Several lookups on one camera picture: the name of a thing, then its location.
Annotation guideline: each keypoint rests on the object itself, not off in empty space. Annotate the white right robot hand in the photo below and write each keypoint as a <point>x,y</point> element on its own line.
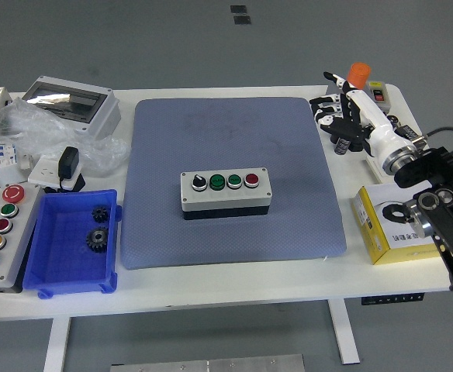
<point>377,124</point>

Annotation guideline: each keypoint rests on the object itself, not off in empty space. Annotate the grey four-button control box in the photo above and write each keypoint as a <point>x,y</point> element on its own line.
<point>222,201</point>

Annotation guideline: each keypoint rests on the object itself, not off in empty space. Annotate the black desk control panel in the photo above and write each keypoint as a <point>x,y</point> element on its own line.
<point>391,299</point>

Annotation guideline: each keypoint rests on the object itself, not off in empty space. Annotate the grey five-button control box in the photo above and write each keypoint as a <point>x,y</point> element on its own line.
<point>13,248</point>

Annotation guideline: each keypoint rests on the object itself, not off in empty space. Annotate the black cylindrical capacitor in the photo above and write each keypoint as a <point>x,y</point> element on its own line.
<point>393,121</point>
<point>342,146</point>

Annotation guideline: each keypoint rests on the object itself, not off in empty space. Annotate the orange cylinder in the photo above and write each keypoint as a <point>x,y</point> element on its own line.
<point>358,75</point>

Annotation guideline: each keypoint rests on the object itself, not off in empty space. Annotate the yellow and white carton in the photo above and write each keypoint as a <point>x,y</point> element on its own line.
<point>401,253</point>

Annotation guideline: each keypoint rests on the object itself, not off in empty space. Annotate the black floor plate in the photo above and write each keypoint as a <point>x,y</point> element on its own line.
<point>238,9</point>
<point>242,20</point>

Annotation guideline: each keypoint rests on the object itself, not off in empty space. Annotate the white table leg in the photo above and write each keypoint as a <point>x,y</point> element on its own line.
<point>344,333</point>
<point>57,345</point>

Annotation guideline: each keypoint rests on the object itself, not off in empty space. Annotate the blue-grey table mat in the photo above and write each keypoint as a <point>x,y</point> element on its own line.
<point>164,155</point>

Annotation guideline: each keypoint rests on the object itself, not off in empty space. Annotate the small black bevel gear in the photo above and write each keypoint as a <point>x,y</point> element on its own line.
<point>99,214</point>

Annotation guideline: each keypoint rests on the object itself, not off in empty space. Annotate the grey metal plate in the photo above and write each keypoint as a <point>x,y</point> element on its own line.
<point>207,364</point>

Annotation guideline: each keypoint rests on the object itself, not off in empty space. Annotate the large black bevel gear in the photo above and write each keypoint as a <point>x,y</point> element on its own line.
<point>97,239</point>

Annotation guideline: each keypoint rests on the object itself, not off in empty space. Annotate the black power adapter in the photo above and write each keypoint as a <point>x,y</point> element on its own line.
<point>68,160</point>

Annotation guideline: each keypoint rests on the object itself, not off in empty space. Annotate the clear plastic bag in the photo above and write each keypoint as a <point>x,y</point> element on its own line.
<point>36,131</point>

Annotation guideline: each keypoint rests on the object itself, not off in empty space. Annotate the blue plastic bin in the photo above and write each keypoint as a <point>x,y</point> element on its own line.
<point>56,252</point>

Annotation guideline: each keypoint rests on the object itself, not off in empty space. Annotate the white blue circuit breaker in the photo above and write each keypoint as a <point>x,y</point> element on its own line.
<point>1,155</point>

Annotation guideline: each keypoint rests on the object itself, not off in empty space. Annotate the grey switch box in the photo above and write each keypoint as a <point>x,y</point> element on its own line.
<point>386,105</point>

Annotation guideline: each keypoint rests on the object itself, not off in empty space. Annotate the white wall switch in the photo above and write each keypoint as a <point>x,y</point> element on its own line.
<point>375,168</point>

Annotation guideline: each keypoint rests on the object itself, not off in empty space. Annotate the grey enclosure with clear lid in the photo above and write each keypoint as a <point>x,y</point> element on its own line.
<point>102,116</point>

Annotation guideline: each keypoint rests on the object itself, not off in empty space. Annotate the white wall socket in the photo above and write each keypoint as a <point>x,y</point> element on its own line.
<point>42,172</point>

